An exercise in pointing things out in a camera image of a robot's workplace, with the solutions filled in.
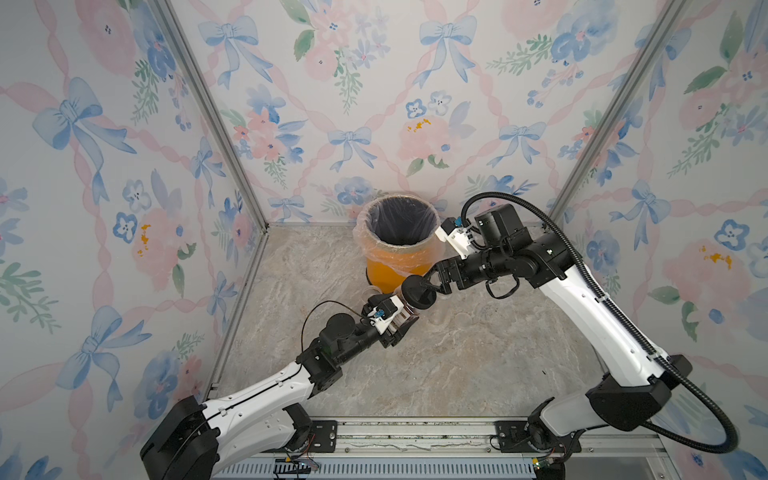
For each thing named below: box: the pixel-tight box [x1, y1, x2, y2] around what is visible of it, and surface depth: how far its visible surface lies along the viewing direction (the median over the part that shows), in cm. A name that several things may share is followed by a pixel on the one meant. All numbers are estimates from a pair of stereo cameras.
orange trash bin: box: [353, 194, 444, 294], surface depth 90 cm
